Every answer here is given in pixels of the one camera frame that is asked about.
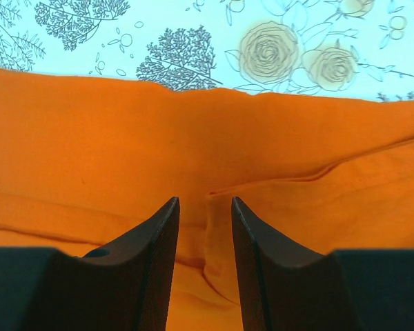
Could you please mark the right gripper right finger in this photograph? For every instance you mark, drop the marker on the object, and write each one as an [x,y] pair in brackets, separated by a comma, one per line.
[285,286]

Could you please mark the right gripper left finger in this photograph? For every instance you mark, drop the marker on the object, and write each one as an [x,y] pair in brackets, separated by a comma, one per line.
[122,285]

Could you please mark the orange t shirt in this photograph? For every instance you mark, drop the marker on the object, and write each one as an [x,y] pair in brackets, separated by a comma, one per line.
[83,160]

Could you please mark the floral patterned table mat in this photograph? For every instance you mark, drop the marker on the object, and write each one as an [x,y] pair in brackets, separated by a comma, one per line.
[352,49]

